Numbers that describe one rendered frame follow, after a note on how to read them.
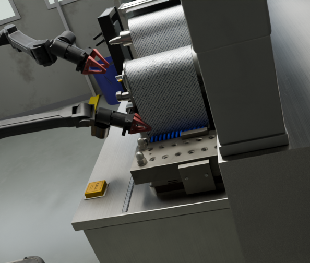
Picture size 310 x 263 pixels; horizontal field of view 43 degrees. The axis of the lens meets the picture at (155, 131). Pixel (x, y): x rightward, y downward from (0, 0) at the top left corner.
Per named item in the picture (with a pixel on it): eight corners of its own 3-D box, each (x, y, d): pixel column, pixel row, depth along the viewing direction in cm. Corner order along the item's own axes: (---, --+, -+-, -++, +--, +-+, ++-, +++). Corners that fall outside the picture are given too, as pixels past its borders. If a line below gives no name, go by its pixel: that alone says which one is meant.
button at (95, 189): (91, 187, 152) (88, 182, 151) (107, 184, 151) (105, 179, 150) (86, 199, 146) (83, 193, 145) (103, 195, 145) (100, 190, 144)
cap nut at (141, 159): (138, 160, 134) (133, 150, 132) (148, 158, 133) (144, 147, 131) (136, 167, 130) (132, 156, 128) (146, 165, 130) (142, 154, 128)
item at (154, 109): (149, 141, 147) (134, 98, 138) (211, 129, 141) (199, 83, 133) (149, 142, 146) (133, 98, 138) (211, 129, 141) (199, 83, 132)
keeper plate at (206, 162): (187, 190, 131) (178, 164, 126) (216, 186, 129) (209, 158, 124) (186, 195, 129) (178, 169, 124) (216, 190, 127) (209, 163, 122)
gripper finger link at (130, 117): (147, 142, 141) (122, 135, 141) (150, 132, 148) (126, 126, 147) (152, 127, 138) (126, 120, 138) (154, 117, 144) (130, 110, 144)
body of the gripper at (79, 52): (80, 73, 137) (60, 64, 136) (87, 62, 145) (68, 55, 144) (85, 57, 133) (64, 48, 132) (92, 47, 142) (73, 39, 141)
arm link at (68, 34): (42, 68, 142) (31, 46, 137) (52, 54, 151) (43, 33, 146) (71, 61, 138) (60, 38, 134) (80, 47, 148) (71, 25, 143)
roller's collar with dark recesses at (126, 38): (126, 44, 164) (121, 29, 161) (140, 40, 162) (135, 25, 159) (123, 48, 158) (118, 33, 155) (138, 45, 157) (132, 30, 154)
